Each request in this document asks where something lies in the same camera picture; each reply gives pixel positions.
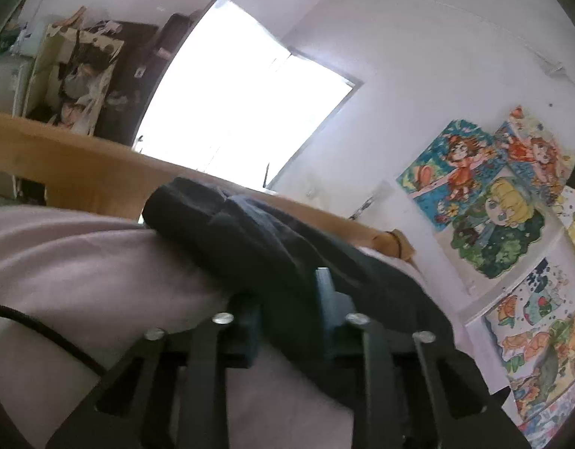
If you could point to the dark wardrobe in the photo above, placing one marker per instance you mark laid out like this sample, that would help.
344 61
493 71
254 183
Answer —
133 70

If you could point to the blue cartoon girl poster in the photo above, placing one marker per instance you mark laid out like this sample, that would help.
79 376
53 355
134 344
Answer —
437 173

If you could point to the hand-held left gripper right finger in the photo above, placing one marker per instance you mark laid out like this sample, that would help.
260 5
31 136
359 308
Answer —
326 300

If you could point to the pink bedsheet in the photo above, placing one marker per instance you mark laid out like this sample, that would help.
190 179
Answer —
82 280

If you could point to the white cabinet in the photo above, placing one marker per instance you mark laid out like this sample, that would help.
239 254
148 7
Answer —
9 84

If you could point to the wooden bed frame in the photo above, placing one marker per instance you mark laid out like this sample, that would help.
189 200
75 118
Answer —
82 168

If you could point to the orange-haired figures poster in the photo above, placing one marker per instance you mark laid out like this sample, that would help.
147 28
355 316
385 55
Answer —
533 149

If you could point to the blond figure green poster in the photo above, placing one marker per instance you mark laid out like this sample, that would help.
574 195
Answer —
500 224

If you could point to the black garment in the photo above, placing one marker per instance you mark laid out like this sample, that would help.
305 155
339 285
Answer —
287 252

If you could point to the bright window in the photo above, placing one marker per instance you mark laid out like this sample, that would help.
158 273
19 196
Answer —
240 98

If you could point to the orange fruit drawing poster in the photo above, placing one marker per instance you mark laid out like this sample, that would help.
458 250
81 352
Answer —
535 332

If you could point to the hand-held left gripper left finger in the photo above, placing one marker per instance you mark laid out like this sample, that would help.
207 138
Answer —
248 336

